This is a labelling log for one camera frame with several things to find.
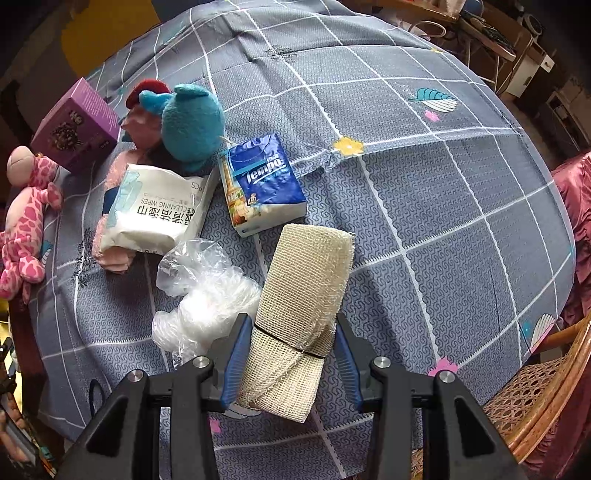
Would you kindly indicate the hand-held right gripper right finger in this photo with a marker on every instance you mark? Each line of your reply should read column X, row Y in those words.
column 344, row 364

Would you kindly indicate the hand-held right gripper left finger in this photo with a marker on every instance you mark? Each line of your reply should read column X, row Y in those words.
column 235, row 364

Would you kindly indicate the beige mesh cloth roll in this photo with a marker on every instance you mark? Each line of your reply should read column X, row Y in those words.
column 295, row 286

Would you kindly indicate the blue tissue pack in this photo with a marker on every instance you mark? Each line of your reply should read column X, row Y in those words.
column 263, row 180

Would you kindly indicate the clear plastic bag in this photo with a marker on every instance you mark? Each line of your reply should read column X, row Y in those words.
column 203, row 295

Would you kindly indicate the pink fluffy sock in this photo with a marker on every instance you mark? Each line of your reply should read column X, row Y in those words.
column 113, row 261

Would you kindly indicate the white wet wipes pack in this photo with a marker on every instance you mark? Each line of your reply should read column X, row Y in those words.
column 152, row 207

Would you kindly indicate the rattan chair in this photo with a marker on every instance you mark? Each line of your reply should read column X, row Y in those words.
column 521, row 392

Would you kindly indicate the grey checked bedsheet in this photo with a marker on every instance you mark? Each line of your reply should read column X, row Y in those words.
column 415, row 184

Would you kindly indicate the blue plush toy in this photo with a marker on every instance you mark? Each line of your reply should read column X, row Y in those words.
column 194, row 124

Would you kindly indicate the pink spotted plush toy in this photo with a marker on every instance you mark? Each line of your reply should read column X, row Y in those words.
column 27, row 217

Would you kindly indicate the dark pink quilt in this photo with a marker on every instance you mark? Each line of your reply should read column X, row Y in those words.
column 577, row 194

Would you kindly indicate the purple cardboard box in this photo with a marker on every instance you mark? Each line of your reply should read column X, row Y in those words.
column 87, row 115

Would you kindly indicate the red fluffy sock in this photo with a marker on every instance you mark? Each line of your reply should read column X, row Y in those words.
column 150, row 87

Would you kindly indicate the yellow panel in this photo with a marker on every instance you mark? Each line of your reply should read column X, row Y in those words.
column 106, row 32

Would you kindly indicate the wooden desk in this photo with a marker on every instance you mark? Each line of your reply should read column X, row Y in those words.
column 501, row 23

